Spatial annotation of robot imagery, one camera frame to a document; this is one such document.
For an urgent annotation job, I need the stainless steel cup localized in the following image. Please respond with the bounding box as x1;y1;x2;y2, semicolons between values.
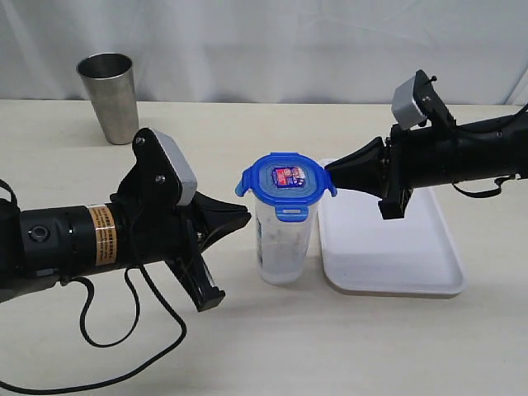
76;53;139;145

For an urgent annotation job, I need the white backdrop curtain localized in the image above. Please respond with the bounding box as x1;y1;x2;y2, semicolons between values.
1;1;527;105

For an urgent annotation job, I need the black thin cable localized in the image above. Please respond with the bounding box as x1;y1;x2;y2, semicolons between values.
0;266;187;393

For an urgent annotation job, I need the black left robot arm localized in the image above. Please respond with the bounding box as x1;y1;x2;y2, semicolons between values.
1;127;251;312

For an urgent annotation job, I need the white plastic tray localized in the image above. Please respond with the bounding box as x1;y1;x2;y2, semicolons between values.
318;187;467;299

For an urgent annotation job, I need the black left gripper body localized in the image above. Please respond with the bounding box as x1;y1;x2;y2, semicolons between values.
111;127;225;312

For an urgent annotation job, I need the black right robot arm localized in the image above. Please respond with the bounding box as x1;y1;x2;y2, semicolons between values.
325;69;527;219

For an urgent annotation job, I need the blue plastic container lid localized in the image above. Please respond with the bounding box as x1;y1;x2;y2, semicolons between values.
234;152;337;223

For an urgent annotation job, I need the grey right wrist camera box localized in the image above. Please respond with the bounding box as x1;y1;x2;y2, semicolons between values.
391;77;427;130

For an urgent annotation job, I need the clear plastic tall container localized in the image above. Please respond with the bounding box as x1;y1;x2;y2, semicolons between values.
255;200;317;285

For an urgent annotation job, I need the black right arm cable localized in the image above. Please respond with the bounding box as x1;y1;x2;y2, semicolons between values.
451;172;519;198

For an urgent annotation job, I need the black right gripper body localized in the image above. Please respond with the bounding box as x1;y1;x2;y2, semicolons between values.
378;69;456;219

